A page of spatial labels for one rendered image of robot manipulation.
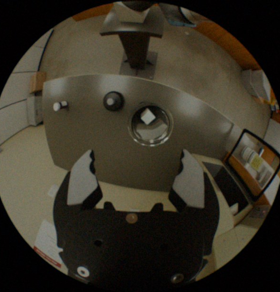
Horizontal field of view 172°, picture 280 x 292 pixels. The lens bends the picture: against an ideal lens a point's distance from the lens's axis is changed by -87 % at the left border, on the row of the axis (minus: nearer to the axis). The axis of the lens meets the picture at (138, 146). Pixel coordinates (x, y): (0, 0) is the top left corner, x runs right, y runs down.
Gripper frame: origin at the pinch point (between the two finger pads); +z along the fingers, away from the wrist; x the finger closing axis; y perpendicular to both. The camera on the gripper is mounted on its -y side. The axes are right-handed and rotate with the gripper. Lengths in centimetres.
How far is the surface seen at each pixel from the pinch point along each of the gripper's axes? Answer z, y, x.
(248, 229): -18.3, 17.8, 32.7
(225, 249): -21.9, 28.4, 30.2
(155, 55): 124, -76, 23
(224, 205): -4.1, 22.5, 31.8
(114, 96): 28.9, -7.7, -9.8
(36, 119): 99, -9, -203
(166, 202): 24, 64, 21
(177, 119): 32.5, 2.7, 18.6
